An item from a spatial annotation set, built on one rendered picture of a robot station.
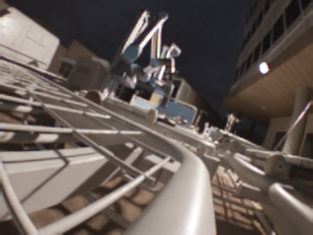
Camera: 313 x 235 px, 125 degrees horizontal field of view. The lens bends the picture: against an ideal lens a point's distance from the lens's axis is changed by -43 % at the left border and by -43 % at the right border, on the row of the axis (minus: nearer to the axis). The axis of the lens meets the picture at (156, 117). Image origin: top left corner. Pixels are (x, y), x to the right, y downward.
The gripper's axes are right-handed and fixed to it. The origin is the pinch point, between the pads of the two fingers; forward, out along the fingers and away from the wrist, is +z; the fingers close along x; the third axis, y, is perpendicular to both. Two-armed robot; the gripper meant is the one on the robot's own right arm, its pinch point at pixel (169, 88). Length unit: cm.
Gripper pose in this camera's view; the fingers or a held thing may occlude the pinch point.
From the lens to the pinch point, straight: 158.9
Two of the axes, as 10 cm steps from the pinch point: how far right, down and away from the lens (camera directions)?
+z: 0.1, 9.8, 1.8
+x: 0.9, 1.8, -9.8
